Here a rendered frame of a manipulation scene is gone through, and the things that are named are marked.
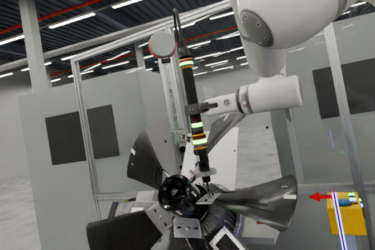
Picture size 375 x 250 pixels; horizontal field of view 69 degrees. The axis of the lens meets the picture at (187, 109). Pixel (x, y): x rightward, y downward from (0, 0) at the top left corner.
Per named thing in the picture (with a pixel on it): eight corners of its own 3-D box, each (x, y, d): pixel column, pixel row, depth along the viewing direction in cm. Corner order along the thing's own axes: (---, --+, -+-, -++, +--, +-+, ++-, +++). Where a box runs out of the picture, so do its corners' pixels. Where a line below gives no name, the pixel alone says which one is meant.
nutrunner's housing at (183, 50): (200, 182, 88) (175, 41, 89) (211, 179, 88) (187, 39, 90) (202, 184, 84) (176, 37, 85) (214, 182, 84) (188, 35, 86)
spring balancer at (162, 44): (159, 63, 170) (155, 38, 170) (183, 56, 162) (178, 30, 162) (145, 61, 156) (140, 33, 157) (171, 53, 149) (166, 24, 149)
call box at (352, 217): (331, 219, 105) (326, 191, 105) (362, 219, 100) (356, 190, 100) (332, 239, 90) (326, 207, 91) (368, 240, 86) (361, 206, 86)
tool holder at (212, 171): (192, 173, 91) (186, 144, 91) (212, 169, 92) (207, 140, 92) (196, 178, 82) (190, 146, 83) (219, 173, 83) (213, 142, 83)
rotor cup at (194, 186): (168, 227, 93) (147, 214, 84) (176, 186, 102) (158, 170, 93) (207, 228, 86) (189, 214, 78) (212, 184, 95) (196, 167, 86)
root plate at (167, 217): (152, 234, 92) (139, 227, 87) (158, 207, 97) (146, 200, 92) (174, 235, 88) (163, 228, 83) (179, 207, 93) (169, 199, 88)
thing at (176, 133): (174, 144, 153) (171, 129, 153) (186, 142, 154) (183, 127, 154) (175, 146, 143) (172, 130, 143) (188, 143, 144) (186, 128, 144)
